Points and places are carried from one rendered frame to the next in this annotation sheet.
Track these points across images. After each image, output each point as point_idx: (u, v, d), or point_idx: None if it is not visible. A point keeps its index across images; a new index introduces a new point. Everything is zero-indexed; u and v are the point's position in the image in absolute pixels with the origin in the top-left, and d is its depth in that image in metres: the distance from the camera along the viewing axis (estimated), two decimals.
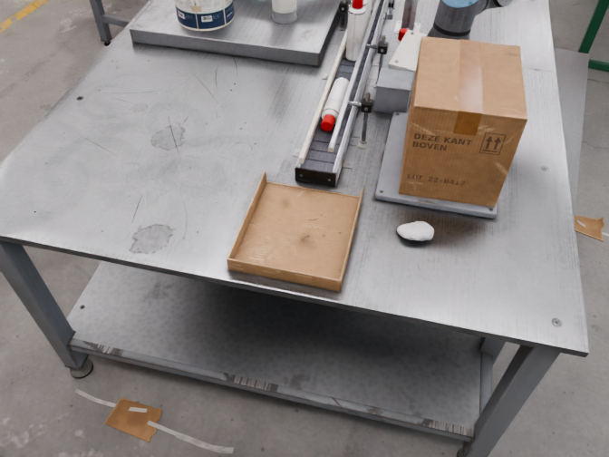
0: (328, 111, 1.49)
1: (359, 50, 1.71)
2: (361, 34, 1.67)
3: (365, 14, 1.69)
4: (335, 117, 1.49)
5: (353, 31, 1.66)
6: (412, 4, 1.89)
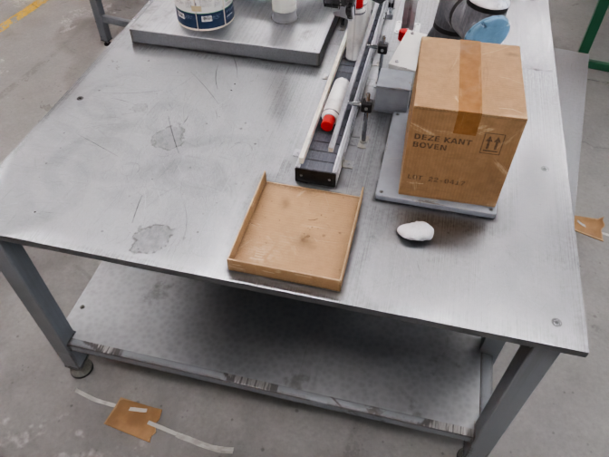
0: (328, 111, 1.49)
1: (359, 50, 1.71)
2: (361, 34, 1.67)
3: (365, 14, 1.69)
4: (335, 117, 1.49)
5: (353, 31, 1.66)
6: (412, 4, 1.89)
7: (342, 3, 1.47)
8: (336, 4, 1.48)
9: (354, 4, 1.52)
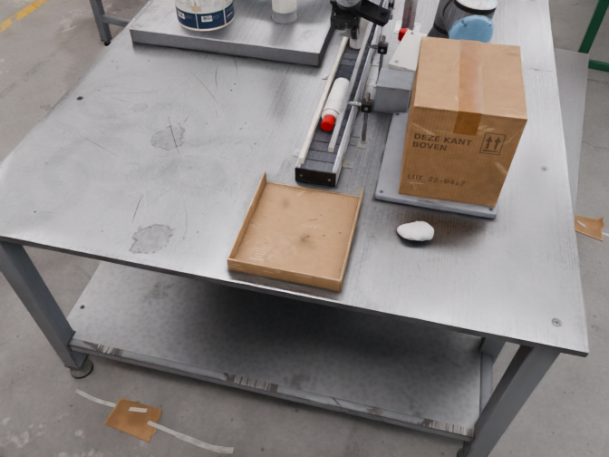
0: (328, 111, 1.49)
1: (362, 38, 1.76)
2: (364, 22, 1.72)
3: None
4: (335, 117, 1.49)
5: None
6: (412, 4, 1.89)
7: (347, 25, 1.63)
8: (343, 27, 1.65)
9: (359, 25, 1.68)
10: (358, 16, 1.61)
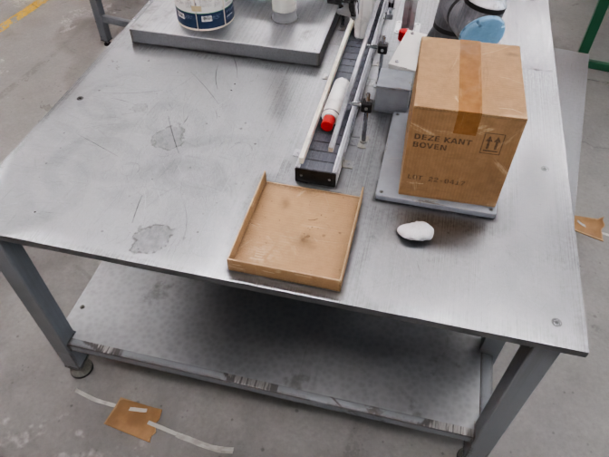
0: (328, 111, 1.49)
1: (366, 28, 1.80)
2: (368, 13, 1.76)
3: None
4: (335, 117, 1.49)
5: (361, 9, 1.75)
6: (412, 4, 1.89)
7: None
8: (340, 1, 1.49)
9: (358, 2, 1.53)
10: None
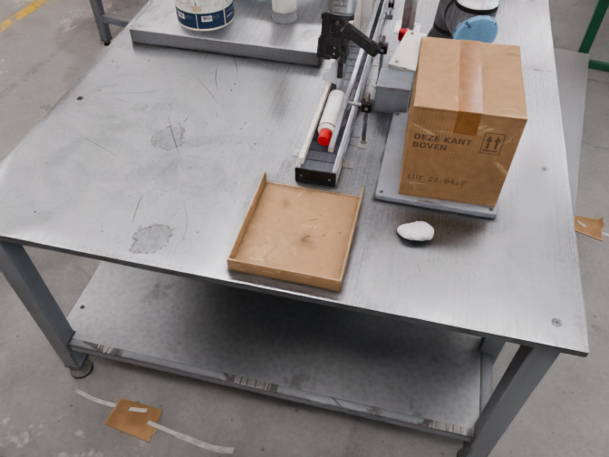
0: (325, 125, 1.45)
1: (366, 28, 1.80)
2: (368, 13, 1.76)
3: None
4: (333, 131, 1.45)
5: (361, 9, 1.75)
6: (412, 4, 1.89)
7: (335, 53, 1.49)
8: (329, 55, 1.50)
9: (344, 69, 1.54)
10: (348, 43, 1.49)
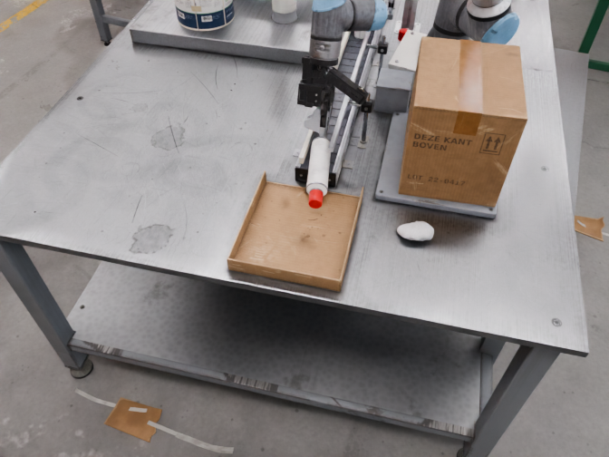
0: (314, 186, 1.31)
1: None
2: None
3: None
4: (323, 191, 1.32)
5: None
6: (412, 4, 1.89)
7: (317, 100, 1.35)
8: (311, 102, 1.36)
9: (328, 116, 1.40)
10: (332, 89, 1.35)
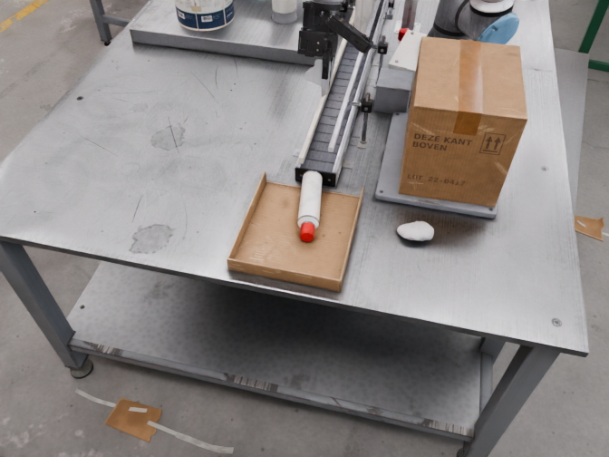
0: (301, 221, 1.30)
1: (366, 28, 1.80)
2: (368, 13, 1.76)
3: None
4: (311, 220, 1.29)
5: (361, 9, 1.75)
6: (412, 4, 1.89)
7: (319, 48, 1.26)
8: (312, 52, 1.27)
9: (331, 68, 1.31)
10: (334, 37, 1.26)
